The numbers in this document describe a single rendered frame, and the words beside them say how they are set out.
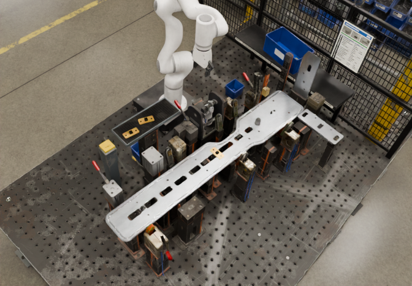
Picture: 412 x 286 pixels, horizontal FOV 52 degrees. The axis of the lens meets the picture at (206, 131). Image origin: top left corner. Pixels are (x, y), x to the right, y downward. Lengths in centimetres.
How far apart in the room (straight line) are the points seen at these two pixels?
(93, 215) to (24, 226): 38
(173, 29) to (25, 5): 306
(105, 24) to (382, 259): 350
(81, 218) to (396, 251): 231
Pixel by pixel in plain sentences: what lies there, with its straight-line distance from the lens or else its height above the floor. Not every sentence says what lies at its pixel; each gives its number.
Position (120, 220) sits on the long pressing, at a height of 100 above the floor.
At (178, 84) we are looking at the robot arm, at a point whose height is 103.
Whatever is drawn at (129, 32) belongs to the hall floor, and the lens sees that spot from 473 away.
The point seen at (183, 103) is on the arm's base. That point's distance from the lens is 289.
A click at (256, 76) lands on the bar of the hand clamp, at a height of 121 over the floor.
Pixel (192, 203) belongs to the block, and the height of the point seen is 103.
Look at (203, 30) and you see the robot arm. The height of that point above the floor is 171.
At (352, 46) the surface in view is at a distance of 278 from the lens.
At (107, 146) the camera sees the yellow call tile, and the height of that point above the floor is 116.
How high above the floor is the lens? 295
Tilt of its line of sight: 52 degrees down
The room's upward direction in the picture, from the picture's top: 6 degrees clockwise
